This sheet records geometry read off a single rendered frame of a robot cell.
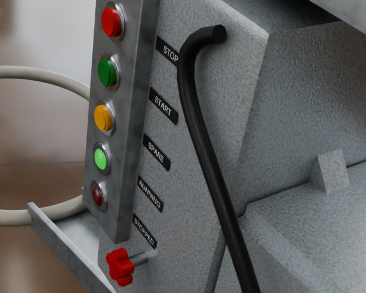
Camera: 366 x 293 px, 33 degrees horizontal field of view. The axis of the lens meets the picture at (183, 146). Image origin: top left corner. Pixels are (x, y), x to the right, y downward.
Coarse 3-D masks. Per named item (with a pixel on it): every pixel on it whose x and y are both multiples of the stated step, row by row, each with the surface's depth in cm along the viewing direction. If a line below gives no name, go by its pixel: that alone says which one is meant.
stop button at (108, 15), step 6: (108, 12) 53; (114, 12) 53; (102, 18) 54; (108, 18) 53; (114, 18) 53; (102, 24) 55; (108, 24) 54; (114, 24) 53; (108, 30) 54; (114, 30) 53; (108, 36) 55; (114, 36) 54
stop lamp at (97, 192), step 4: (92, 188) 66; (96, 188) 65; (92, 192) 66; (96, 192) 65; (92, 196) 66; (96, 196) 65; (100, 196) 65; (96, 200) 65; (100, 200) 65; (96, 204) 66; (100, 204) 65
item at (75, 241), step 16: (32, 208) 110; (32, 224) 112; (48, 224) 105; (64, 224) 113; (80, 224) 113; (96, 224) 113; (48, 240) 106; (64, 240) 100; (80, 240) 108; (96, 240) 108; (64, 256) 101; (80, 256) 96; (96, 256) 104; (80, 272) 96; (96, 272) 92; (96, 288) 92; (112, 288) 88
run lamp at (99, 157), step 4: (96, 152) 63; (100, 152) 62; (96, 156) 63; (100, 156) 62; (104, 156) 62; (96, 160) 63; (100, 160) 62; (104, 160) 62; (96, 164) 63; (100, 164) 62; (104, 164) 62; (100, 168) 63; (104, 168) 63
